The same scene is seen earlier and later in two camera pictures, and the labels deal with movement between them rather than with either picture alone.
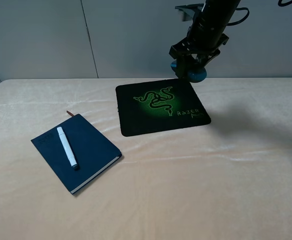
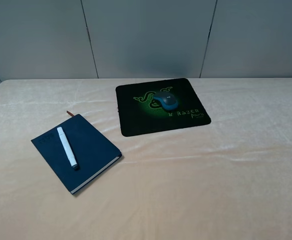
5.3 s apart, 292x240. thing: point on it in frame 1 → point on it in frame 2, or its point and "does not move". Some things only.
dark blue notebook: (76, 151) does not move
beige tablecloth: (240, 176) does not move
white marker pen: (67, 147) does not move
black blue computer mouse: (194, 75) → (168, 100)
